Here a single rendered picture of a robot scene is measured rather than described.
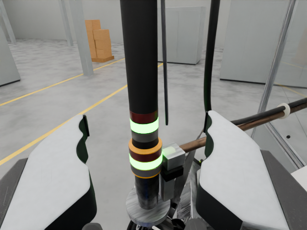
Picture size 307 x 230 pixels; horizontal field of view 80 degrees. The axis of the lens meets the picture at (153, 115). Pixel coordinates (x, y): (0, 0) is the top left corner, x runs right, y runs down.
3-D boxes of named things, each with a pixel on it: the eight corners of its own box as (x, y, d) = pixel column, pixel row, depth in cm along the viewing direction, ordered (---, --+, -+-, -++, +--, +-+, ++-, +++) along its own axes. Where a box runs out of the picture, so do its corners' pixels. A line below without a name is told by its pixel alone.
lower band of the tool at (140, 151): (153, 153, 28) (152, 128, 26) (167, 172, 25) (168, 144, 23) (126, 163, 27) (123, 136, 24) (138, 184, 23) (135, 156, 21)
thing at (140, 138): (150, 125, 25) (150, 117, 25) (163, 138, 22) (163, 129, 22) (127, 131, 24) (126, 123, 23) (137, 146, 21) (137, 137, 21)
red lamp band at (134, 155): (153, 137, 27) (152, 130, 26) (168, 155, 23) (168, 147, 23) (124, 146, 25) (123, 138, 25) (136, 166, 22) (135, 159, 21)
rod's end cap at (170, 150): (170, 154, 28) (170, 143, 27) (177, 161, 27) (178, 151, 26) (158, 158, 28) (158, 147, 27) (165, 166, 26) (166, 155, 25)
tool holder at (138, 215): (166, 177, 35) (167, 134, 30) (189, 208, 29) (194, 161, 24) (120, 196, 31) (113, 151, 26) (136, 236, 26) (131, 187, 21)
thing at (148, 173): (153, 151, 28) (153, 145, 28) (167, 170, 25) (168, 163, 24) (126, 160, 26) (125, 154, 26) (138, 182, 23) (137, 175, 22)
